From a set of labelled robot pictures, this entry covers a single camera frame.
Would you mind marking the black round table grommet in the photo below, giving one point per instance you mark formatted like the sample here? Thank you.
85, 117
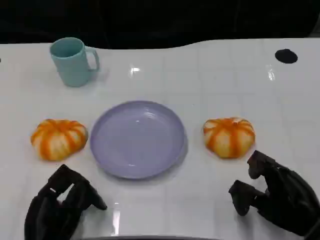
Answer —
286, 56

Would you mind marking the orange white toy bread roll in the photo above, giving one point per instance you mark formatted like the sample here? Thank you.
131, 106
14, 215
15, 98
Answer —
58, 138
228, 137

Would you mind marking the lilac plate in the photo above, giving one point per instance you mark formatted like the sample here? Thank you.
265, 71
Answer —
137, 140

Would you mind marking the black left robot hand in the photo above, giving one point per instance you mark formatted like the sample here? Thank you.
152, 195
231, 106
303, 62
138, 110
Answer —
50, 215

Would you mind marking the pale green mug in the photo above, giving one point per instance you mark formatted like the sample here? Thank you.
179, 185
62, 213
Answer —
71, 70

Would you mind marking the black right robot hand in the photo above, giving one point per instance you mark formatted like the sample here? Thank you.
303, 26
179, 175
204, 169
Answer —
287, 197

